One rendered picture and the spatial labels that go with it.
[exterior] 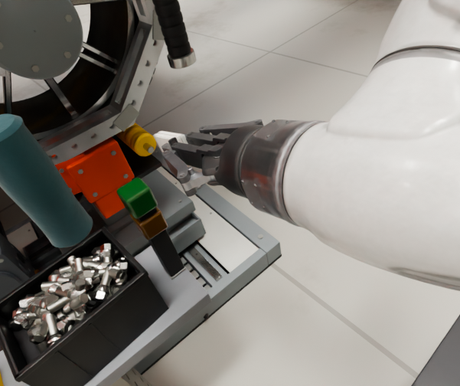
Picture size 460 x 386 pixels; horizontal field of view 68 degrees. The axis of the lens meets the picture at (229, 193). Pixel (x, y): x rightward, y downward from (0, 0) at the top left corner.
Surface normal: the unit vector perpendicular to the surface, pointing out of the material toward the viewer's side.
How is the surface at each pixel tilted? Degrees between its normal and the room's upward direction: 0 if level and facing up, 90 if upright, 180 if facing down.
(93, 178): 90
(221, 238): 0
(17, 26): 90
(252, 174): 61
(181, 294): 0
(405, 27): 47
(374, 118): 27
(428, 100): 15
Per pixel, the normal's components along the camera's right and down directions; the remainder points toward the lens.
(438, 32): -0.55, -0.38
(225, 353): -0.18, -0.70
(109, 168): 0.62, 0.47
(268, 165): -0.78, -0.07
